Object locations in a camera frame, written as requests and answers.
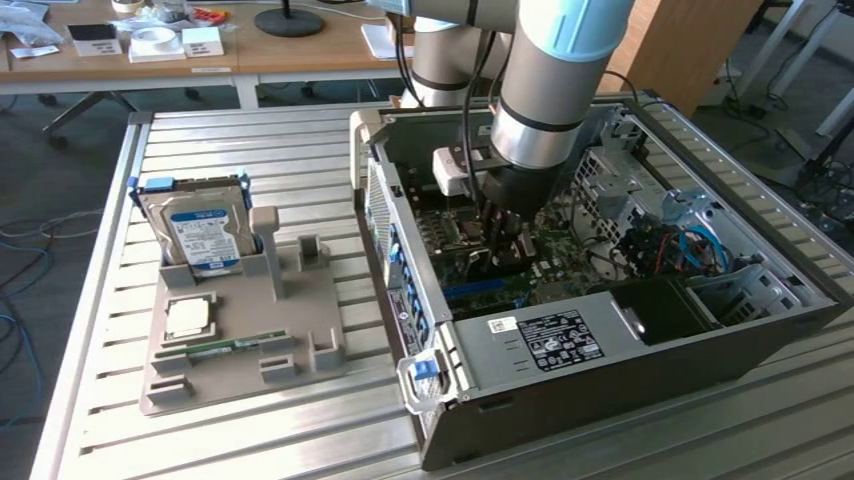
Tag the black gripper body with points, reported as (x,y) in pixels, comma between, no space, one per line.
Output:
(521,192)

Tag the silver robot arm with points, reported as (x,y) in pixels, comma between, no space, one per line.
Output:
(554,75)

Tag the CPU socket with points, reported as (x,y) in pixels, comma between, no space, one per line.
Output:
(470,227)

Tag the green motherboard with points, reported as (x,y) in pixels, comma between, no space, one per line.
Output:
(568,260)

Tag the blue expansion slot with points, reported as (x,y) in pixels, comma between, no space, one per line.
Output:
(476,287)

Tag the metal disk bay cage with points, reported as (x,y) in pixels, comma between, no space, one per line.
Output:
(634,200)

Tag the grey power supply unit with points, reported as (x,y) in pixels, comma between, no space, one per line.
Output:
(501,350)

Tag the open grey PC case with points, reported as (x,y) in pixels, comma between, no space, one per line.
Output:
(601,380)

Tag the stack of white papers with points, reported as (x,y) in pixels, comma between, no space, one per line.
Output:
(384,45)

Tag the grey parts rack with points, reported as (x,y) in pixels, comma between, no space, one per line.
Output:
(254,320)

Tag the hard disk in blue caddy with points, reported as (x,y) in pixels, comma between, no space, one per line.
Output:
(201,235)

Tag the green RAM stick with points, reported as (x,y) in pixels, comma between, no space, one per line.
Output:
(221,345)

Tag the black round lamp base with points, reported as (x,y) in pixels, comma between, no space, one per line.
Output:
(290,22)

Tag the silver CPU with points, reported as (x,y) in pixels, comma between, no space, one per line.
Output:
(189,317)

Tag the small white labelled box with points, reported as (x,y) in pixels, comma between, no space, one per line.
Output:
(201,42)

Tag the flat white box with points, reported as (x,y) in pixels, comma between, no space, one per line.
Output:
(157,56)

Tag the white tape roll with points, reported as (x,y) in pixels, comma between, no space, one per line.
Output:
(155,37)

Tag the wooden desk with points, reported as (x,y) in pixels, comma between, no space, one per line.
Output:
(67,67)

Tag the white paper slip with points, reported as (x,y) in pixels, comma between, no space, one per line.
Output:
(34,51)

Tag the clear plastic bag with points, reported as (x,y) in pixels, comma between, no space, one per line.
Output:
(27,22)

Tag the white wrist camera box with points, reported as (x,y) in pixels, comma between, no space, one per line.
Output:
(449,170)

